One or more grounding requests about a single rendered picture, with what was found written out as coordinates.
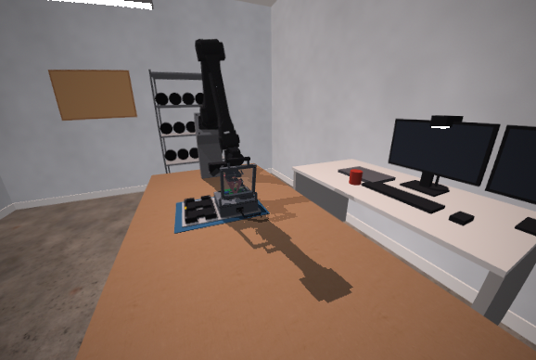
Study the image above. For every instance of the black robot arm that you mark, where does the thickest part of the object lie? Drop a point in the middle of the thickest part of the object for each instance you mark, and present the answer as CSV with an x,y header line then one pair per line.
x,y
214,108

